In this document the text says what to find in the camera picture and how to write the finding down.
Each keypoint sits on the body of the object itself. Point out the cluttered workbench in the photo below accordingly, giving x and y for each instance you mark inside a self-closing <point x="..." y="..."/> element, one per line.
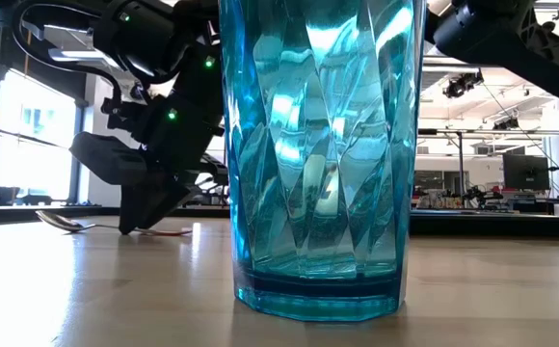
<point x="453" y="200"/>

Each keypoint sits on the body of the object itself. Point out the black ceiling camera cluster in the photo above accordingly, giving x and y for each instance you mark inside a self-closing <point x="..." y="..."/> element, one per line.
<point x="506" y="124"/>
<point x="460" y="86"/>

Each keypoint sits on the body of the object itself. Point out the blue faceted plastic cup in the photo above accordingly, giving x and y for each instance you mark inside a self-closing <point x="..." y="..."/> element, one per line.
<point x="323" y="193"/>

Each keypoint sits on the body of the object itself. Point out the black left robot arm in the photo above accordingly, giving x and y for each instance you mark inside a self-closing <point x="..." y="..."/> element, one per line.
<point x="140" y="29"/>

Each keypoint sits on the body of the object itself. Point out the black overhead frame rail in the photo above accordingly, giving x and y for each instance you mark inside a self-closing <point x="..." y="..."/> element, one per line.
<point x="501" y="131"/>

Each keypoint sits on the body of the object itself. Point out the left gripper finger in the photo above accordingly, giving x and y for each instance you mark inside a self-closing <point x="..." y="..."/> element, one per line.
<point x="171" y="200"/>
<point x="132" y="207"/>

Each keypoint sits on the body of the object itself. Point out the large black computer monitor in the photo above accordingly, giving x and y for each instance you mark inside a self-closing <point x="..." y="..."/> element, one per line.
<point x="525" y="172"/>

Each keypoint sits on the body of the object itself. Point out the large bright window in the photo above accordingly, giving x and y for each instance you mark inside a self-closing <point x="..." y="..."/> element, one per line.
<point x="34" y="164"/>

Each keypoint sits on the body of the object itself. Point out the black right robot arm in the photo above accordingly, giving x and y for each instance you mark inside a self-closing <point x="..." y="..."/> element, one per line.
<point x="501" y="34"/>

